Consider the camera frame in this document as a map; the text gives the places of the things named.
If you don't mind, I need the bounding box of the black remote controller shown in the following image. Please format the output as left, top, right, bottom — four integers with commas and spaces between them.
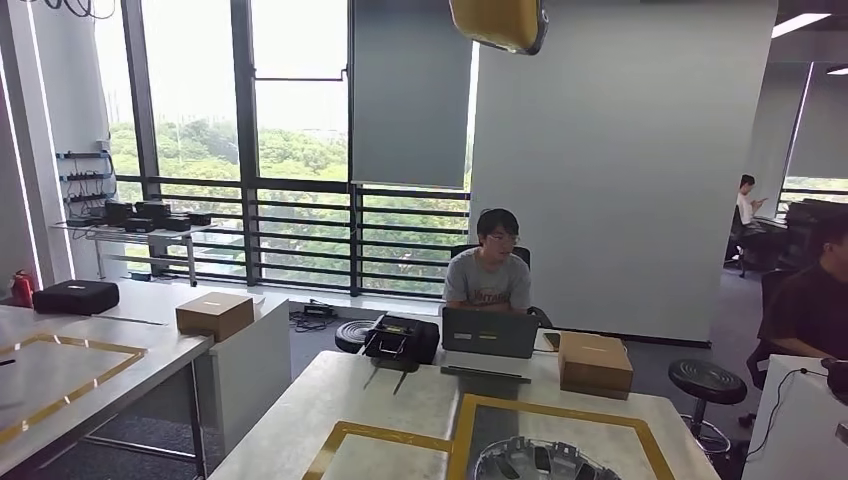
360, 314, 415, 397

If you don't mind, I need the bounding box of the black cable tangle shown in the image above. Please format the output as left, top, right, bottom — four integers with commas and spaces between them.
288, 311, 340, 335

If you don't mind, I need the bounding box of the white desk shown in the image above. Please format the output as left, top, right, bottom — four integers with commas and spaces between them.
740, 354, 848, 480
112, 280, 293, 460
433, 327, 564, 382

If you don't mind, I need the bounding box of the grey laptop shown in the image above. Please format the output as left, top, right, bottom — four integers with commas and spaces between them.
441, 307, 540, 361

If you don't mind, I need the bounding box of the wall power strip rack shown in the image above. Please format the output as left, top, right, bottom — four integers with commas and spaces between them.
56, 150, 115, 204

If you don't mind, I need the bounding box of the grey roller blind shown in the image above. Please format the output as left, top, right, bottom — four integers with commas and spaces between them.
350, 0, 474, 191

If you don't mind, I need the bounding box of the white side table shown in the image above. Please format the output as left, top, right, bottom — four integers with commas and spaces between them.
51, 221, 218, 289

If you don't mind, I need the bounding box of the yellow tape frame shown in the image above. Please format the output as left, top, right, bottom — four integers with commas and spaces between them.
445, 393, 678, 480

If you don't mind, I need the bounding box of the black carry case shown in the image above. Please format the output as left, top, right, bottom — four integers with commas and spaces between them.
360, 315, 443, 367
31, 279, 121, 317
820, 357, 848, 407

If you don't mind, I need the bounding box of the marble top workbench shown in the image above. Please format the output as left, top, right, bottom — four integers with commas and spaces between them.
207, 349, 722, 480
0, 313, 215, 480

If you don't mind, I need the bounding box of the person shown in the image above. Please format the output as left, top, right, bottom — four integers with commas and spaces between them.
733, 174, 770, 228
441, 207, 533, 317
757, 215, 848, 364

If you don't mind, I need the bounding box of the black window railing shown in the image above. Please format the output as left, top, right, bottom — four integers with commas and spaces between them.
114, 174, 473, 301

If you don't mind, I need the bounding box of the black ringed stool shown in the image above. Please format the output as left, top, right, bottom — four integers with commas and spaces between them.
333, 319, 379, 356
667, 358, 749, 457

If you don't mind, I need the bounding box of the red fire extinguisher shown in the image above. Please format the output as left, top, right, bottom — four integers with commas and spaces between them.
9, 269, 36, 310

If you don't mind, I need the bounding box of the yellow hanging pad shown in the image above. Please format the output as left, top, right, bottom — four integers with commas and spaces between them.
448, 0, 550, 56

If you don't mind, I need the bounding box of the black office chair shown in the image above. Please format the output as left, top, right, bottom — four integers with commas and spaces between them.
450, 244, 555, 331
745, 269, 796, 392

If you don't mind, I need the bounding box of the cardboard box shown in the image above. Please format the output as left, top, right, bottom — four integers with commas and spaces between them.
557, 331, 635, 402
174, 291, 257, 344

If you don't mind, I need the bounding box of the silver wheel hubcap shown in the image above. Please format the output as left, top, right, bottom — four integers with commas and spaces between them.
472, 435, 622, 480

